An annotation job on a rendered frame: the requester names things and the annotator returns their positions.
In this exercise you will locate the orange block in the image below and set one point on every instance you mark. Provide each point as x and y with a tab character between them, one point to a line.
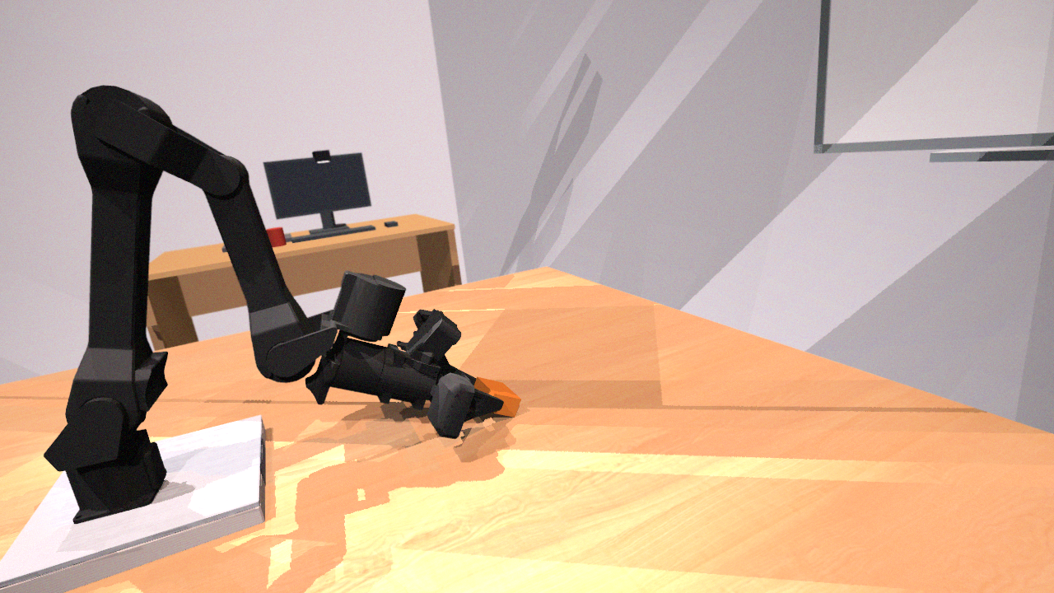
501	391

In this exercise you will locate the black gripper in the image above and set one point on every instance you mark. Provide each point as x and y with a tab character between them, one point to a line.
452	395

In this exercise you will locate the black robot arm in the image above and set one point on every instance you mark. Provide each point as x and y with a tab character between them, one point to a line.
125	142

